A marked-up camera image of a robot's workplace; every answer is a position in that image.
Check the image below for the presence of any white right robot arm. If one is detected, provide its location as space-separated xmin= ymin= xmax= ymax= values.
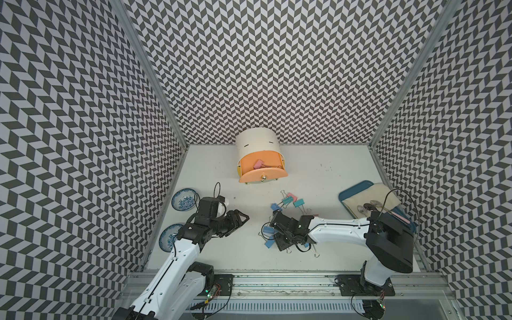
xmin=269 ymin=210 xmax=414 ymax=287

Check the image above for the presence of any blue binder clip upper left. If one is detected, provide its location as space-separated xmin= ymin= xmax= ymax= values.
xmin=271 ymin=203 xmax=283 ymax=211

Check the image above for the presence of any teal cutting board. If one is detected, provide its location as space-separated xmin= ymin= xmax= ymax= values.
xmin=339 ymin=179 xmax=417 ymax=235

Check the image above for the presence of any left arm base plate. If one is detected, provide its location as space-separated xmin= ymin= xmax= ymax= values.
xmin=195 ymin=273 xmax=234 ymax=298

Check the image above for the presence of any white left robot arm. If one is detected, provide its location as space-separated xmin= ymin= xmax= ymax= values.
xmin=112 ymin=195 xmax=249 ymax=319

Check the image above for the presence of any green binder clip upper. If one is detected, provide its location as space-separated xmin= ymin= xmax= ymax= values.
xmin=293 ymin=199 xmax=307 ymax=215

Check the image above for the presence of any blue binder clip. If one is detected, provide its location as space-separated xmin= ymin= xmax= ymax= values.
xmin=263 ymin=225 xmax=275 ymax=235
xmin=271 ymin=203 xmax=283 ymax=211
xmin=303 ymin=243 xmax=320 ymax=258
xmin=261 ymin=235 xmax=275 ymax=249

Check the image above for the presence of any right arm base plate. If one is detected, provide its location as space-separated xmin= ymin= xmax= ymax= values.
xmin=335 ymin=274 xmax=395 ymax=297

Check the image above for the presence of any blue patterned bowl near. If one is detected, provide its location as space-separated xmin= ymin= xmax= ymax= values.
xmin=158 ymin=223 xmax=183 ymax=253

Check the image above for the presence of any white round drawer cabinet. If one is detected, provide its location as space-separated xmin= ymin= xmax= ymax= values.
xmin=235 ymin=127 xmax=284 ymax=166

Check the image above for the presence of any blue patterned bowl far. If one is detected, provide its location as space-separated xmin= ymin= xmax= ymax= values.
xmin=171 ymin=188 xmax=197 ymax=211

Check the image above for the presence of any green binder clip top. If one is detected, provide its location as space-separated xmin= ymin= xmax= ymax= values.
xmin=279 ymin=196 xmax=294 ymax=208

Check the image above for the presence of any green binder clip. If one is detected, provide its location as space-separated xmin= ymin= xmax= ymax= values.
xmin=279 ymin=196 xmax=294 ymax=208
xmin=293 ymin=199 xmax=307 ymax=215

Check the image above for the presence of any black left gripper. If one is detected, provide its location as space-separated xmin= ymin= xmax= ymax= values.
xmin=209 ymin=209 xmax=249 ymax=237

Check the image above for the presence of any blue binder clip bottom left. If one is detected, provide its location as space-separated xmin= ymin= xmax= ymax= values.
xmin=261 ymin=235 xmax=275 ymax=249

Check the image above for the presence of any blue patterned bowl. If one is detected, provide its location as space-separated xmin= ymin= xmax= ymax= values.
xmin=158 ymin=223 xmax=183 ymax=253
xmin=171 ymin=188 xmax=197 ymax=211

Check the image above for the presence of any beige cloth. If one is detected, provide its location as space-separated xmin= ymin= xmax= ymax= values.
xmin=343 ymin=182 xmax=401 ymax=220

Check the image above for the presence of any pink binder clip top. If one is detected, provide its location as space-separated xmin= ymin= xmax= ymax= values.
xmin=281 ymin=191 xmax=298 ymax=201

